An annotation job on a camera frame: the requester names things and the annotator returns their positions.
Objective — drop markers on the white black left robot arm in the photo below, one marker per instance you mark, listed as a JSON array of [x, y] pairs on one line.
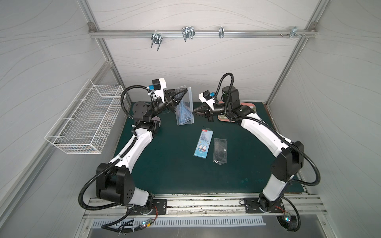
[[114, 181]]

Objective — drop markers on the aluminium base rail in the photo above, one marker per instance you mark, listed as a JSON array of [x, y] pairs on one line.
[[233, 204]]

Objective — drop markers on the pink plastic tray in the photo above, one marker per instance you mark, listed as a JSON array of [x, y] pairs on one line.
[[223, 118]]

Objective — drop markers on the purple striped bowl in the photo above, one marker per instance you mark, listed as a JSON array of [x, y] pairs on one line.
[[157, 121]]

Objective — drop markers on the metal u-bolt clamp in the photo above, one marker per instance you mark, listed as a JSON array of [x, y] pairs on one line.
[[156, 39], [221, 32], [188, 33]]

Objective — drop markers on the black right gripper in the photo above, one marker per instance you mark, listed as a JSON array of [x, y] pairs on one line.
[[209, 110]]

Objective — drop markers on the clear ruler set pouch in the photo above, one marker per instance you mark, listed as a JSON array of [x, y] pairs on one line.
[[184, 110]]

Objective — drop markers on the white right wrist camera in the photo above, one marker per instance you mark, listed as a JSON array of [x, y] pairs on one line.
[[208, 98]]

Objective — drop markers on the white wire basket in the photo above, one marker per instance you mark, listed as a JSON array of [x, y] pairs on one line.
[[86, 123]]

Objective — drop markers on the aluminium overhead rail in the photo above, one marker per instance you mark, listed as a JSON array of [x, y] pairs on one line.
[[206, 34]]

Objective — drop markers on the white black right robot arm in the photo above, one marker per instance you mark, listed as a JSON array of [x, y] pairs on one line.
[[289, 155]]

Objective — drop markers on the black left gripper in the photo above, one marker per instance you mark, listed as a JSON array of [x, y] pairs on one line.
[[169, 99]]

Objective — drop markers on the metal bracket clamp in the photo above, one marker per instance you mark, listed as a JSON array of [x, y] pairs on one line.
[[294, 33]]

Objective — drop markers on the blue printed ruler set card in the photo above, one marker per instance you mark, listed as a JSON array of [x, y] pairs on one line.
[[203, 143]]

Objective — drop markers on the green white checkered cloth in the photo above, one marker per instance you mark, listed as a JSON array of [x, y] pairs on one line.
[[239, 112]]

